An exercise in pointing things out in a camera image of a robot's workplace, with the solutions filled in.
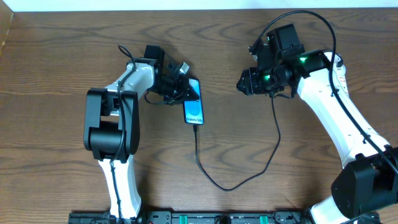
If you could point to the blue screen Galaxy smartphone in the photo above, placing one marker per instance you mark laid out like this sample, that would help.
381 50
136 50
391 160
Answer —
193 110

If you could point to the black mounting rail base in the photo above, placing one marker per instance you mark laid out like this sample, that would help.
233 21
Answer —
167 217

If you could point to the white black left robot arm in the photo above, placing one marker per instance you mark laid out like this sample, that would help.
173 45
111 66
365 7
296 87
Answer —
112 128

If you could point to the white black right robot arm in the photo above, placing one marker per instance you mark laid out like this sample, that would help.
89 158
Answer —
368 180

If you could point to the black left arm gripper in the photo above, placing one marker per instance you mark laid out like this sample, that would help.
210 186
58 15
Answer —
179 90

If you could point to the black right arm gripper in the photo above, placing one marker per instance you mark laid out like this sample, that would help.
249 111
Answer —
249 81

